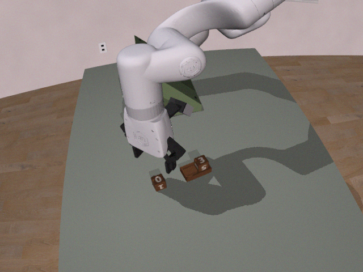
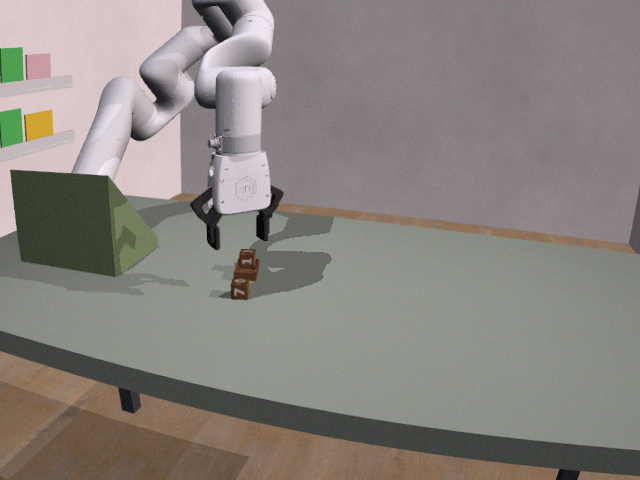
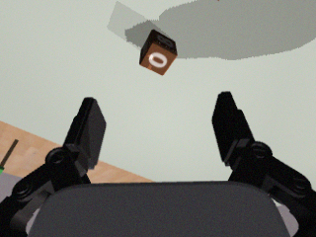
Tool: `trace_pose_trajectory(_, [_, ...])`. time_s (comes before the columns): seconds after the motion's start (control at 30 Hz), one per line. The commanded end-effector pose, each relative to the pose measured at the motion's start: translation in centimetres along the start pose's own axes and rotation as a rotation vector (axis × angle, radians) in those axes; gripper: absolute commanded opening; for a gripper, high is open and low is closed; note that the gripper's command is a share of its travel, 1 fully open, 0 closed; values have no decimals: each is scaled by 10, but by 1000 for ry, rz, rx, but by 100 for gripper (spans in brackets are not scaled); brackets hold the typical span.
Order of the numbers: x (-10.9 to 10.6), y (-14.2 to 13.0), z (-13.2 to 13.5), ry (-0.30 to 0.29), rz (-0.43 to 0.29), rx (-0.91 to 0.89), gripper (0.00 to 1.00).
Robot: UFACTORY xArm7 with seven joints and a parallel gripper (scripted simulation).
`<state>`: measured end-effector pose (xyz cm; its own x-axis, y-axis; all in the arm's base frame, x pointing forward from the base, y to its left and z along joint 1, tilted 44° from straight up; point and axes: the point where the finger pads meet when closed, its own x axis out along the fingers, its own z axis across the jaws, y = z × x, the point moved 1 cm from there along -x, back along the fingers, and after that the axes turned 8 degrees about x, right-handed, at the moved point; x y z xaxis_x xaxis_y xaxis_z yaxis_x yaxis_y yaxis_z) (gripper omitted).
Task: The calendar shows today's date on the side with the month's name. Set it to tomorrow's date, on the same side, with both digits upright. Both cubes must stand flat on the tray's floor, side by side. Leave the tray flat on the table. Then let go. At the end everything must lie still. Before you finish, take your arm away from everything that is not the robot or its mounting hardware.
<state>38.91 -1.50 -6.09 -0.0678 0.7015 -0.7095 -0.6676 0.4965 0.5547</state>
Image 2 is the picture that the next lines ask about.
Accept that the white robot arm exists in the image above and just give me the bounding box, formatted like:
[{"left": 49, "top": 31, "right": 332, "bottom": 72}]
[{"left": 71, "top": 0, "right": 276, "bottom": 181}]

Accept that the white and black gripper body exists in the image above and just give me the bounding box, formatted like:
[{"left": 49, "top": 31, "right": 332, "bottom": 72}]
[{"left": 208, "top": 149, "right": 271, "bottom": 215}]

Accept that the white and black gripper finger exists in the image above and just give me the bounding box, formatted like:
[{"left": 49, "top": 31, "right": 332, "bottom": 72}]
[
  {"left": 190, "top": 187, "right": 222, "bottom": 250},
  {"left": 256, "top": 185, "right": 284, "bottom": 241}
]

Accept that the brown wooden number cube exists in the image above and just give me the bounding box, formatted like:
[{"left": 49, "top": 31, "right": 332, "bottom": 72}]
[
  {"left": 239, "top": 249, "right": 256, "bottom": 268},
  {"left": 231, "top": 278, "right": 250, "bottom": 300}
]

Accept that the brown wooden tray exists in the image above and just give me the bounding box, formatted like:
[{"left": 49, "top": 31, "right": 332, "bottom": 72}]
[{"left": 234, "top": 258, "right": 259, "bottom": 281}]

